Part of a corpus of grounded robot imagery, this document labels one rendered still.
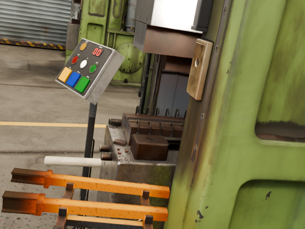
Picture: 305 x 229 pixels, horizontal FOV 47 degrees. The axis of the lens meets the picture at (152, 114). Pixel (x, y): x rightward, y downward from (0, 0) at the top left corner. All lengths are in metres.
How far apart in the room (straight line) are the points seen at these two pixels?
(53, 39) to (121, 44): 3.40
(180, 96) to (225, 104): 0.69
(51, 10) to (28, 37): 0.88
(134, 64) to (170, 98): 4.72
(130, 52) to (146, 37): 5.00
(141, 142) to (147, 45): 0.34
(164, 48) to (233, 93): 0.41
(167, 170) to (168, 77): 0.48
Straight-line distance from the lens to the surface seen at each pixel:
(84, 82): 1.74
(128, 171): 1.20
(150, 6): 1.21
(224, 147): 0.96
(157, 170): 1.23
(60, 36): 9.32
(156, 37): 1.23
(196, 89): 1.04
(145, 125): 1.34
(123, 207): 0.91
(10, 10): 9.21
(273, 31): 0.94
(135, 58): 6.26
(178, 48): 1.26
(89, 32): 6.25
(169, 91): 1.57
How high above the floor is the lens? 1.42
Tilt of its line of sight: 17 degrees down
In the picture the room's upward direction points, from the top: 10 degrees clockwise
